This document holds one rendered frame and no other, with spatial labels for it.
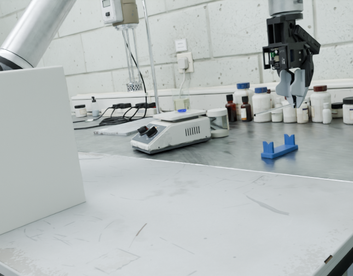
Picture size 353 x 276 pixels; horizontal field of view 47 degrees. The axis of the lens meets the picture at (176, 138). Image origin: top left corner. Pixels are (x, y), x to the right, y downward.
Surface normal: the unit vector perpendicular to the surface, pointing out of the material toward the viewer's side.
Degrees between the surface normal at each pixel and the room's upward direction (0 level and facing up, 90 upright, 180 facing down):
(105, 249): 0
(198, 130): 90
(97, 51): 90
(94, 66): 90
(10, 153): 90
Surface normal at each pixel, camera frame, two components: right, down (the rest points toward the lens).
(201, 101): -0.68, 0.22
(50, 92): 0.72, 0.04
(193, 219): -0.12, -0.98
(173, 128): 0.47, 0.11
